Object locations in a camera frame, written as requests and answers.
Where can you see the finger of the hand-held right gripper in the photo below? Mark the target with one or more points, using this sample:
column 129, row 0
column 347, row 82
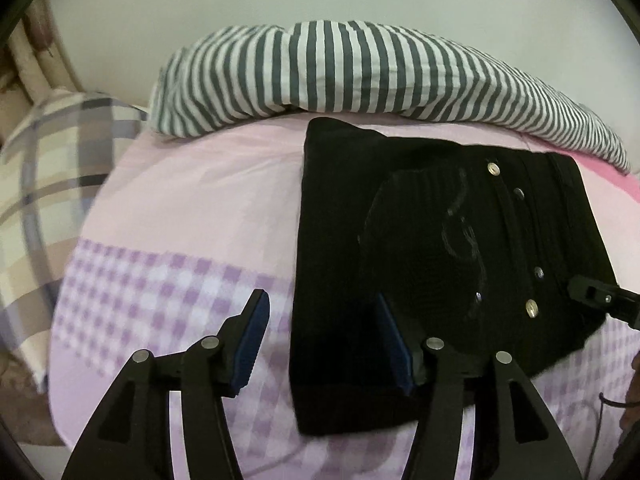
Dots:
column 600, row 295

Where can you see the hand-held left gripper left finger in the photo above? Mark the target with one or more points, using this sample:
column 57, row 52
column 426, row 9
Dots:
column 250, row 342

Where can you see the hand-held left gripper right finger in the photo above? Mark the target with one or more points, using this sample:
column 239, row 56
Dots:
column 395, row 350

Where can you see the black pants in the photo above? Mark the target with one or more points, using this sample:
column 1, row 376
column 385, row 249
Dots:
column 350, row 220

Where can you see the pink purple checked bed sheet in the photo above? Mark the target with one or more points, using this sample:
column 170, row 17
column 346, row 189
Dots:
column 200, row 185

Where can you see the beige plaid pillow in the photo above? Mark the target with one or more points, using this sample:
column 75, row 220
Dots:
column 45, row 210

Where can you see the grey white striped duvet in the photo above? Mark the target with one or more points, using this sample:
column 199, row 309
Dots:
column 350, row 70

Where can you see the beige bed headboard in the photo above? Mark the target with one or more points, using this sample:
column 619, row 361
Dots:
column 35, row 50

